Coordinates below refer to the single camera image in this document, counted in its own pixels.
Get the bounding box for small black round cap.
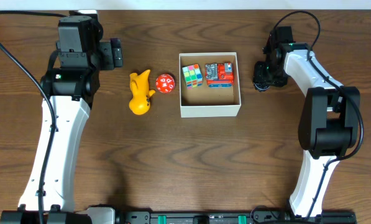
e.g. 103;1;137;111
254;83;270;92

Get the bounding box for red toy fire truck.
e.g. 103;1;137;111
205;62;234;88

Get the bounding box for yellow rubber duck toy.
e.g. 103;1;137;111
129;70;155;115

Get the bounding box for red polyhedral die ball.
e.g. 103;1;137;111
155;73;175;93

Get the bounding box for multicoloured puzzle cube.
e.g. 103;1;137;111
181;63;203;89

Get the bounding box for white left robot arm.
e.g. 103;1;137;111
0;10;123;223

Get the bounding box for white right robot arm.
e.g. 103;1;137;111
253;26;362;219

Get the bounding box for beige cardboard box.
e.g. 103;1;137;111
178;52;242;118

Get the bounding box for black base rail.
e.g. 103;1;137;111
85;203;357;224

